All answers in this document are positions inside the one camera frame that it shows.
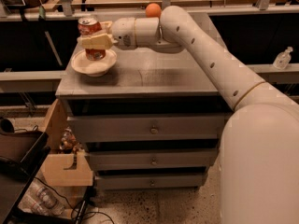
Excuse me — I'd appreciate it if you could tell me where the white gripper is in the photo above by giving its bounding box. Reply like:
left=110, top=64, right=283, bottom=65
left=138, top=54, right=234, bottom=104
left=78, top=17, right=136, bottom=49

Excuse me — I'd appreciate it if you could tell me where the red coke can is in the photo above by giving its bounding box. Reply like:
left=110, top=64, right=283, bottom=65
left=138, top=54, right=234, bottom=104
left=78, top=16, right=106, bottom=61

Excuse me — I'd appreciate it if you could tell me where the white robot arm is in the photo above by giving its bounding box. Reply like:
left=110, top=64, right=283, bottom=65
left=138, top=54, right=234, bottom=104
left=78, top=6, right=299, bottom=224

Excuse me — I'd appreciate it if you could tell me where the white paper bowl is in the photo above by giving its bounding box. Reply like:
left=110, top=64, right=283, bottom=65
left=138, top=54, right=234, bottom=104
left=71, top=49, right=117, bottom=77

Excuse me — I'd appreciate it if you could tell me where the orange ball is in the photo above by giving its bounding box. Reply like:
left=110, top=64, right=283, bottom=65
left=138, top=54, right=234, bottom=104
left=145, top=3, right=162, bottom=18

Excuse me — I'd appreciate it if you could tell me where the grey drawer cabinet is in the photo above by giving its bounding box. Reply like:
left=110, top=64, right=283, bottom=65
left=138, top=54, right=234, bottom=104
left=55, top=10, right=251, bottom=191

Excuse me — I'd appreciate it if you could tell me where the middle grey drawer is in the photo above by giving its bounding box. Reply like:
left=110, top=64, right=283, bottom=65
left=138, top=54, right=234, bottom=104
left=87, top=148, right=217, bottom=171

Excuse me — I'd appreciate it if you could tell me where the grey drawer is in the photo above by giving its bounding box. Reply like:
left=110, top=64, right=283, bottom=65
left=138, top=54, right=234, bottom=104
left=94, top=174, right=206, bottom=190
left=67, top=113, right=226, bottom=143
left=87, top=148, right=217, bottom=171

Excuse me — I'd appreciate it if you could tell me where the top grey drawer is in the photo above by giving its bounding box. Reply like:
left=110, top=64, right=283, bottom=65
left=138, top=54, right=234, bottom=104
left=67, top=113, right=226, bottom=143

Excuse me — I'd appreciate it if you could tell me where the wooden cutout board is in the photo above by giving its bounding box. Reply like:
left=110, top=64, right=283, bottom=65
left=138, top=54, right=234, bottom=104
left=41, top=152, right=93, bottom=187

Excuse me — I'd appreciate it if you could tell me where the black cart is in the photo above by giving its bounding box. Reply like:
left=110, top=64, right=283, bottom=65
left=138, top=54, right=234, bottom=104
left=0, top=130, right=52, bottom=224

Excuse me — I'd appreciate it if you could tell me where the bottom grey drawer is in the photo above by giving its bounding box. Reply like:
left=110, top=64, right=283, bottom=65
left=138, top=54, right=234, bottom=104
left=94, top=174, right=206, bottom=190

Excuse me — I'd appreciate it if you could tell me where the clear plastic bottle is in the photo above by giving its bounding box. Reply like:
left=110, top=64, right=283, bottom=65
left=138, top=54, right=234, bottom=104
left=20, top=180, right=65, bottom=217

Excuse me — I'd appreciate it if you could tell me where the clear glass bottle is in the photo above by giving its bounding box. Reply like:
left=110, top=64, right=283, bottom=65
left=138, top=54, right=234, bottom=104
left=273, top=47, right=293, bottom=70

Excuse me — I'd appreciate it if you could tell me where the black floor cable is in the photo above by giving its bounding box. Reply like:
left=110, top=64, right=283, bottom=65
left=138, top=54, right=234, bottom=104
left=34, top=176, right=116, bottom=224

